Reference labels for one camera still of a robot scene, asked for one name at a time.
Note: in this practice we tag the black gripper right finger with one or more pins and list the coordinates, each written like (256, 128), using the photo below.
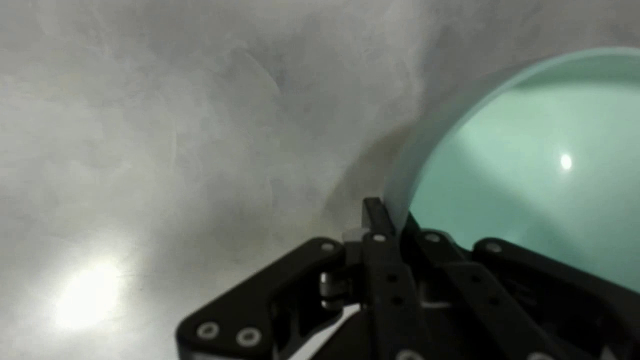
(532, 300)

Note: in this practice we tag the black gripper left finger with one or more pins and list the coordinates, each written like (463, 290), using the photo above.
(387, 292)

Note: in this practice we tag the mint green bowl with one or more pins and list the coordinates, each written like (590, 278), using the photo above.
(532, 160)

